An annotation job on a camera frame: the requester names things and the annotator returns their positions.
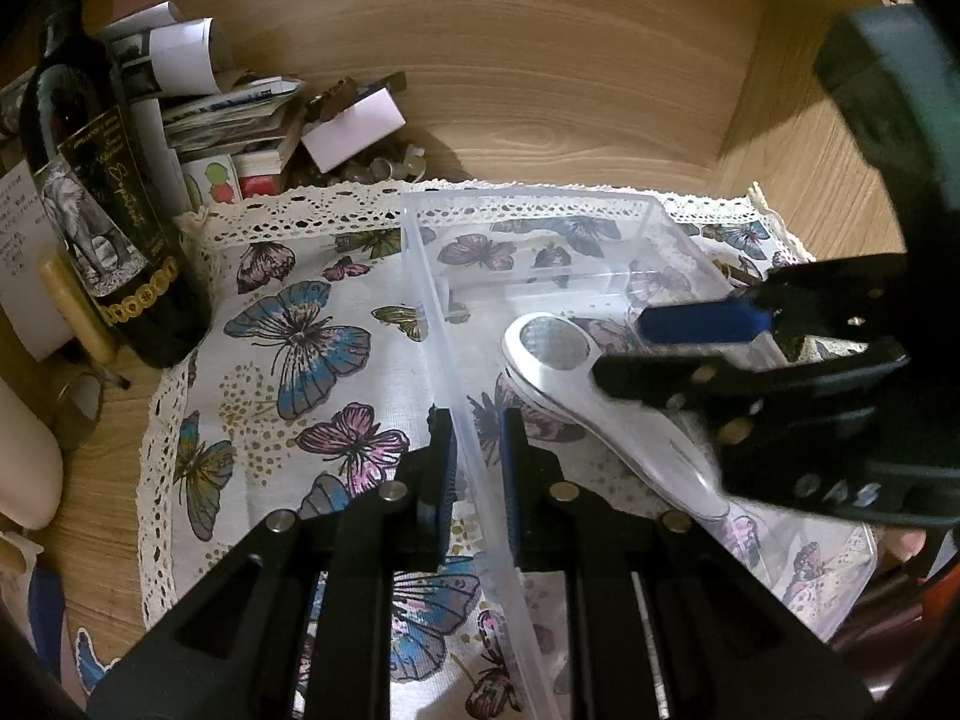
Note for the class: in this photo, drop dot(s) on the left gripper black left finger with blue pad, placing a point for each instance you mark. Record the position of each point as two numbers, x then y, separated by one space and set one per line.
298 600

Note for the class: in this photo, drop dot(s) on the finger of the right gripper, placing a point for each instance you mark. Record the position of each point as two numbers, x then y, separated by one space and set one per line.
860 300
718 391

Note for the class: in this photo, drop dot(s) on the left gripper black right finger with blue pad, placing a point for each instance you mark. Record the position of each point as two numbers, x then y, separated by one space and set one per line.
662 621

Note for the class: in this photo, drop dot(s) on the white handheld massager device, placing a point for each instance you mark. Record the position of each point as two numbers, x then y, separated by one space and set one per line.
551 359

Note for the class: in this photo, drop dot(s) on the clear plastic storage box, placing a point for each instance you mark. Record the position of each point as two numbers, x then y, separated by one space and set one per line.
480 258

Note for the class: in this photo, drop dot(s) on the person's hand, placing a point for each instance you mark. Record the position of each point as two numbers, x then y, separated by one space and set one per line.
903 545

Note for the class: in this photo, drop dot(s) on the pink cylindrical bottle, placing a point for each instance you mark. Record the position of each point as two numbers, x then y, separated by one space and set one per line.
31 465

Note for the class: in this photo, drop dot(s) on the round glasses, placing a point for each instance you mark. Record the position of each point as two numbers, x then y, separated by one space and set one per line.
79 404

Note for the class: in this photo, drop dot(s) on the butterfly print lace cloth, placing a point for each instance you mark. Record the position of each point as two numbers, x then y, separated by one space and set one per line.
342 316

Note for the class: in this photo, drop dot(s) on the yellow candle stick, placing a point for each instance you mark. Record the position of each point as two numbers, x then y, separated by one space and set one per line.
72 303

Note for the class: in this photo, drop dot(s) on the white small box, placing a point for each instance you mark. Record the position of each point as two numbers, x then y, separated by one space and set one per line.
363 124

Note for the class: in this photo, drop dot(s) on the dark wine bottle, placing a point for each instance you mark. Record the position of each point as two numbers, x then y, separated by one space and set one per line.
90 174

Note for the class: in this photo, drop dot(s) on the white handwritten note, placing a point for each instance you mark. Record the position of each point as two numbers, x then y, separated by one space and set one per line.
26 237

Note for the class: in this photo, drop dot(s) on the stack of papers and books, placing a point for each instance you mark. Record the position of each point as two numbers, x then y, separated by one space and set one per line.
211 132

